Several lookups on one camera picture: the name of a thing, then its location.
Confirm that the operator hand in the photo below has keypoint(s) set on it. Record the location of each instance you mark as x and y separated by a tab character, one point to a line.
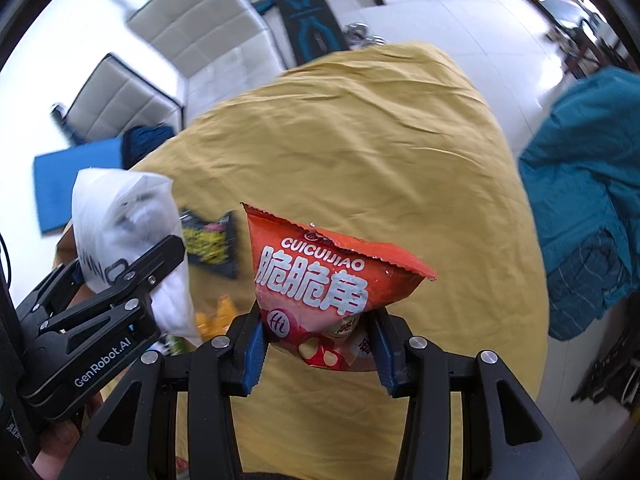
56	446

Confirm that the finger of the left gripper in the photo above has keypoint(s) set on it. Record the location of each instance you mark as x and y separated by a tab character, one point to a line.
129	289

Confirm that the yellow snack bag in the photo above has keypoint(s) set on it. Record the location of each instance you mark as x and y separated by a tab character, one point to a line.
216	323

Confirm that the orange red snack bag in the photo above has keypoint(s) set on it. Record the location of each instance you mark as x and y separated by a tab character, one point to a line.
313	286

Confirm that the black shoe wipes pack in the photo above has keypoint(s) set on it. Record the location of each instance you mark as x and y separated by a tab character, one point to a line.
212	245

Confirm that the white soft pouch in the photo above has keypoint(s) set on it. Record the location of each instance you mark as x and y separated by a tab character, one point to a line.
117	215

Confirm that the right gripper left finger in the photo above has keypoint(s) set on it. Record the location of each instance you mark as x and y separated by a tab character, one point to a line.
133	435

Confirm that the yellow tablecloth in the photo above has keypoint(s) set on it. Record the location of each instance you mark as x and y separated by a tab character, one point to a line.
390	144

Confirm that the blue foam mat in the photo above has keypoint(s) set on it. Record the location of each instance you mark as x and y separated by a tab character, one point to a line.
55	175

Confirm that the dark blue knitted cloth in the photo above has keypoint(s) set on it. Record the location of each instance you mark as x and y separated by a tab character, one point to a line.
140	141

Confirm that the white padded chair left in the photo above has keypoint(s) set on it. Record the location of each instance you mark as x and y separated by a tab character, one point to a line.
113	100

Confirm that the white padded chair right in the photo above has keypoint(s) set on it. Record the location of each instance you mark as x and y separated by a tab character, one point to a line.
221	48

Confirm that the white padded chair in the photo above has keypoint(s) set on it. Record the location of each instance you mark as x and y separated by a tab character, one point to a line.
221	48
113	100

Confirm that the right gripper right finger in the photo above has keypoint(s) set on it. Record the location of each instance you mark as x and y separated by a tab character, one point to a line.
504	433

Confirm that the teal blanket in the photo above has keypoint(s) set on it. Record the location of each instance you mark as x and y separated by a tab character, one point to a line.
581	175

